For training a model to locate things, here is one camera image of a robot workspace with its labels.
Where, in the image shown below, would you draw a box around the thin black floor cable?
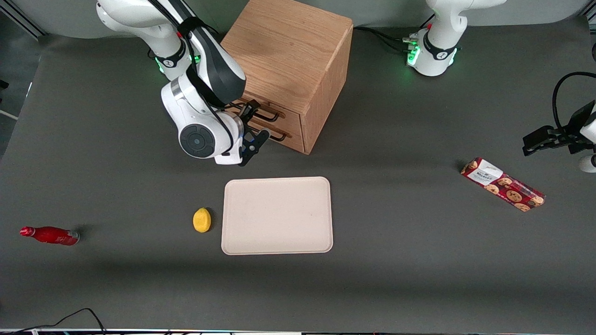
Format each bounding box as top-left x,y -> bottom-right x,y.
0,308 -> 108,335

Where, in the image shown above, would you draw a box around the red bottle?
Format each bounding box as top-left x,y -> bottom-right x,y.
19,226 -> 81,247

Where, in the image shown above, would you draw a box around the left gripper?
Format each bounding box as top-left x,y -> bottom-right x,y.
522,100 -> 596,174

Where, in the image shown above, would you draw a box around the wooden drawer cabinet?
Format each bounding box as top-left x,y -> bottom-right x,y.
220,0 -> 354,155

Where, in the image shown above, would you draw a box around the beige plastic tray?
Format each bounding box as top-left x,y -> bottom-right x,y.
221,176 -> 334,256

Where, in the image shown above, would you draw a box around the black looped gripper cable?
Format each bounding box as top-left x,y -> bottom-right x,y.
552,71 -> 596,132

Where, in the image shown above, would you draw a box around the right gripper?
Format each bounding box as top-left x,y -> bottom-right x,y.
214,100 -> 262,167

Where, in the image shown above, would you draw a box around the aluminium frame rail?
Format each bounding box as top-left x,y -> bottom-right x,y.
0,0 -> 48,39

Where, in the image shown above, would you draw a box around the black left arm base cables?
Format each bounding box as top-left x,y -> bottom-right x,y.
352,14 -> 436,54

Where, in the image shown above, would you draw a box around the red cookie box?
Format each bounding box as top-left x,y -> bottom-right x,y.
460,157 -> 546,213

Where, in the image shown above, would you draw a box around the yellow lemon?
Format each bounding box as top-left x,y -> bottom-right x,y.
192,207 -> 212,234

